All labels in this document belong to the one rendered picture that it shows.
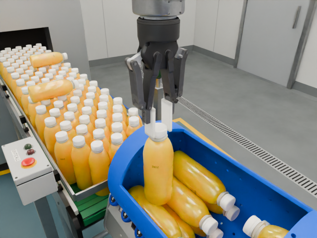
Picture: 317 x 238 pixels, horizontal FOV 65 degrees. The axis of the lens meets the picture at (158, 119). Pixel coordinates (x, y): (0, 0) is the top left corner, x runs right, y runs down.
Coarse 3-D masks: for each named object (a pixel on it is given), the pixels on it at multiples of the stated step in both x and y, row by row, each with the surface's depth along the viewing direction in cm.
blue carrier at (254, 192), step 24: (192, 144) 77; (120, 168) 62; (216, 168) 72; (240, 168) 56; (120, 192) 61; (240, 192) 67; (264, 192) 60; (144, 216) 54; (216, 216) 71; (240, 216) 67; (264, 216) 62; (288, 216) 57; (312, 216) 42
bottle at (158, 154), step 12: (144, 144) 57; (156, 144) 54; (168, 144) 55; (144, 156) 56; (156, 156) 54; (168, 156) 55; (144, 168) 58; (156, 168) 55; (168, 168) 56; (144, 180) 60; (156, 180) 57; (168, 180) 58; (144, 192) 62; (156, 192) 59; (168, 192) 60; (156, 204) 61
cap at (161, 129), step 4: (156, 124) 55; (160, 124) 55; (164, 124) 55; (156, 128) 53; (160, 128) 53; (164, 128) 53; (156, 132) 52; (160, 132) 52; (164, 132) 53; (156, 136) 53; (160, 136) 53; (164, 136) 54
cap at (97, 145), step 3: (93, 141) 82; (96, 141) 82; (99, 141) 82; (93, 144) 80; (96, 144) 80; (99, 144) 80; (102, 144) 81; (93, 147) 80; (96, 147) 79; (99, 147) 80; (102, 147) 81; (93, 150) 80; (96, 150) 80; (99, 150) 80
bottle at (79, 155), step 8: (72, 152) 84; (80, 152) 83; (88, 152) 85; (72, 160) 85; (80, 160) 84; (88, 160) 85; (80, 168) 85; (88, 168) 87; (80, 176) 87; (88, 176) 88; (80, 184) 89; (88, 184) 90
